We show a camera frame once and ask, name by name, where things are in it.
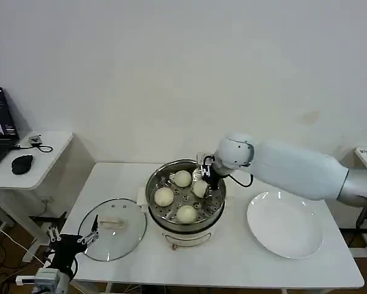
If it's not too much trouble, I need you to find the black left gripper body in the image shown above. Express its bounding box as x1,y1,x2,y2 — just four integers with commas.
50,234,88,273

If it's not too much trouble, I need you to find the perforated steel steamer basket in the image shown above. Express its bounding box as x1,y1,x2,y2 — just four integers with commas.
145,158,226,227

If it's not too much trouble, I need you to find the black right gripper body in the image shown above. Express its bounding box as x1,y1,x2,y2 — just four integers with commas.
205,165,230,189

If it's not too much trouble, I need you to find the white side desk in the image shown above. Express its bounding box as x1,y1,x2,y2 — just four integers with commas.
0,130,75,264

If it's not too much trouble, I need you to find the white electric cooker pot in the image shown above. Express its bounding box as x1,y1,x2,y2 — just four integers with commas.
137,186,225,251

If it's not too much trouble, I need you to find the thin black usb cable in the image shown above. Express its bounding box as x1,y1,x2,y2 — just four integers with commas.
12,141,53,154

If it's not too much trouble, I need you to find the white floor cable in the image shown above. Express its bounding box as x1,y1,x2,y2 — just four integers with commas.
0,219,47,268

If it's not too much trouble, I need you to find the white round plate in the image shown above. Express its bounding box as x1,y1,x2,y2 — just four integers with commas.
246,191,324,260

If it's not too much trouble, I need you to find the black computer mouse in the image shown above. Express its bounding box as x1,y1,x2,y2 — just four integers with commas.
10,154,34,176

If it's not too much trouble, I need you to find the round glass lid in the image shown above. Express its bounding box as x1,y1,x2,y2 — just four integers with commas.
78,198,148,263

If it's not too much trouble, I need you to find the white steamed bun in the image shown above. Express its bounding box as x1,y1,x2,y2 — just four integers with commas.
173,170,193,188
191,180,208,198
154,187,175,207
176,205,198,225

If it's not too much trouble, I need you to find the black cable with adapter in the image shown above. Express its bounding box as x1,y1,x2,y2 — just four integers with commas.
348,203,367,261

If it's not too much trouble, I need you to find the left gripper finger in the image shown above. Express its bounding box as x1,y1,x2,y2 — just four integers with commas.
48,225,61,243
77,214,99,246

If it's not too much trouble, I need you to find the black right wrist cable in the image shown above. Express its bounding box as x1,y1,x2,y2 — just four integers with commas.
228,170,254,188

